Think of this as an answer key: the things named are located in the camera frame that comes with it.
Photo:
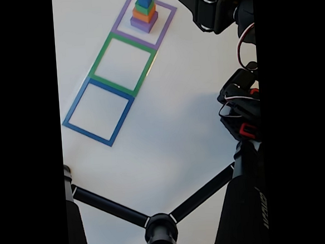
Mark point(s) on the green square block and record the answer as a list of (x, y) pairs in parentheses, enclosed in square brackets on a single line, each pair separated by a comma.
[(143, 9)]

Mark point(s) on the green square frame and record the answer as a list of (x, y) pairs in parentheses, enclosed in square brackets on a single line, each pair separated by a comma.
[(98, 62)]

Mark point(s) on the purple square block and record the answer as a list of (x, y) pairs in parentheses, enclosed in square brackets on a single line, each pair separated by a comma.
[(142, 25)]

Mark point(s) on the purple square frame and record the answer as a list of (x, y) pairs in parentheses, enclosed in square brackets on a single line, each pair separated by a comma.
[(162, 35)]

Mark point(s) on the blue square frame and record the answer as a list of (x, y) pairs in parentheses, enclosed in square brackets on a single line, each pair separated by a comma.
[(96, 135)]

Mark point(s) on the orange square block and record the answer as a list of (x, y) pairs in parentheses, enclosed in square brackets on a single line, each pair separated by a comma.
[(142, 16)]

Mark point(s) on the black camera tripod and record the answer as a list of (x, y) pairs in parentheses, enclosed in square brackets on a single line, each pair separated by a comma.
[(241, 206)]

